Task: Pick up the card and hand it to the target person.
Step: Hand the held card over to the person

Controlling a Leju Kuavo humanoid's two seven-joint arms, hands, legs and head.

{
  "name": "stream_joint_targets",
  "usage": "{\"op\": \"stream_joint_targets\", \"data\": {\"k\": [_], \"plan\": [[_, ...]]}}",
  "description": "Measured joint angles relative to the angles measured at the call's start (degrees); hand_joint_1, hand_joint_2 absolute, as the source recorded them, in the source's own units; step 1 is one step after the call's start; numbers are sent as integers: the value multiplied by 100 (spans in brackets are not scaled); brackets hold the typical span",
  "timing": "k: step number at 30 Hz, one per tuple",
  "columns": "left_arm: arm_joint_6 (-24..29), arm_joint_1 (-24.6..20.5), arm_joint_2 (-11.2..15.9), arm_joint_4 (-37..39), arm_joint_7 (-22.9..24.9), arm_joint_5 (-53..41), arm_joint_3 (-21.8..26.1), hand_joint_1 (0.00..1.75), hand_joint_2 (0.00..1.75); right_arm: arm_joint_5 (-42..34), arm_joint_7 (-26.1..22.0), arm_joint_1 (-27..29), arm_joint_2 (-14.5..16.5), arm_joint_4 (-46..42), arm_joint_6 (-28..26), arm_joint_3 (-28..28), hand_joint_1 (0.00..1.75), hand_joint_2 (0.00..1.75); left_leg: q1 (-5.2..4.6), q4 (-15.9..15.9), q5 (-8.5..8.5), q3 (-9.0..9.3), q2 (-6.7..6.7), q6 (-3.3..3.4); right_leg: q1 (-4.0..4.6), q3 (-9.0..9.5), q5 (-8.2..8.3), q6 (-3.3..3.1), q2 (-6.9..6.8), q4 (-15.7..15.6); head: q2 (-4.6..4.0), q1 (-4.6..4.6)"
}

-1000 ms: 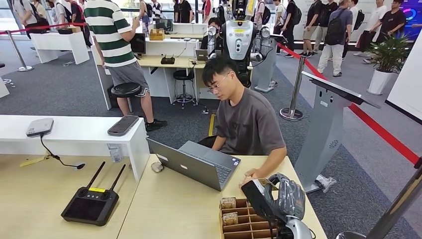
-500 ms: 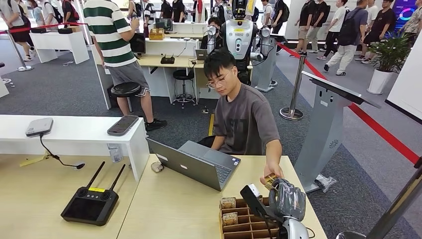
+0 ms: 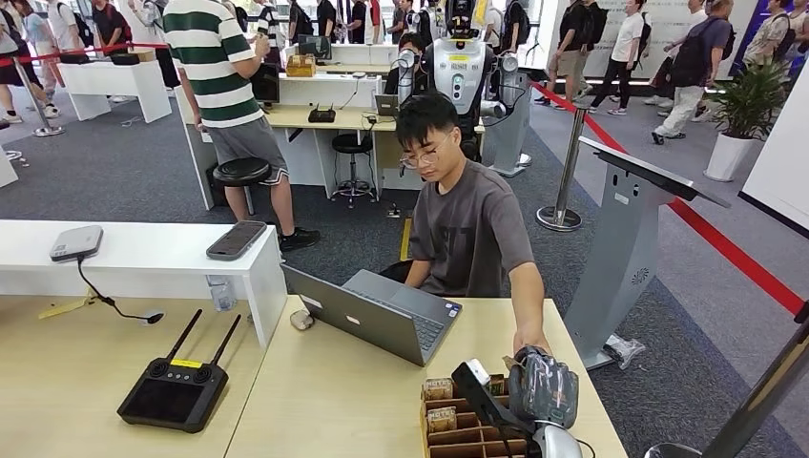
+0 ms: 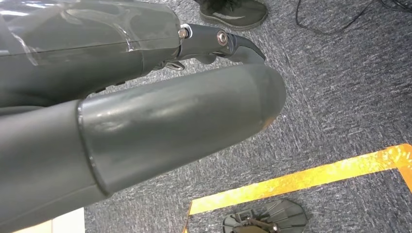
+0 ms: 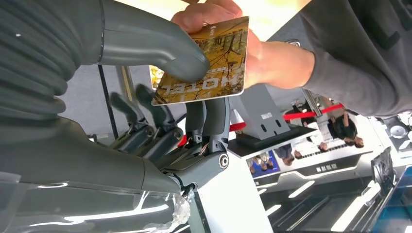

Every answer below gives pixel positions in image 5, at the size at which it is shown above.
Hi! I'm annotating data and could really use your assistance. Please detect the person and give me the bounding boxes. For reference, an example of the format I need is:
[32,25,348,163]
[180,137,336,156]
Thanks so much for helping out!
[329,109,365,150]
[171,0,412,118]

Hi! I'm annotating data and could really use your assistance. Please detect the grey kiosk stand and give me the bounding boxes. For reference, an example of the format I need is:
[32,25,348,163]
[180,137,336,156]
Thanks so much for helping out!
[229,84,319,151]

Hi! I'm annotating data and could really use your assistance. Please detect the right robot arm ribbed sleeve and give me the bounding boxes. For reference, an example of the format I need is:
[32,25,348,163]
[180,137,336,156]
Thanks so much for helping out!
[0,0,105,121]

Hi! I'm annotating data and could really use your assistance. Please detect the red barrier belt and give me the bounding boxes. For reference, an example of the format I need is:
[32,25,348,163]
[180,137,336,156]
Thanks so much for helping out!
[229,102,345,133]

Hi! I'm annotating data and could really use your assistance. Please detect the dark stanchion post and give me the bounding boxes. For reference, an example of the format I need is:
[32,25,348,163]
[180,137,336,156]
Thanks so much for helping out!
[115,65,139,123]

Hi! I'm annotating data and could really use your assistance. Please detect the silver stanchion post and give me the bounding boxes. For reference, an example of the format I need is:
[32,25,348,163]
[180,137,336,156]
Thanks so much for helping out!
[301,88,325,118]

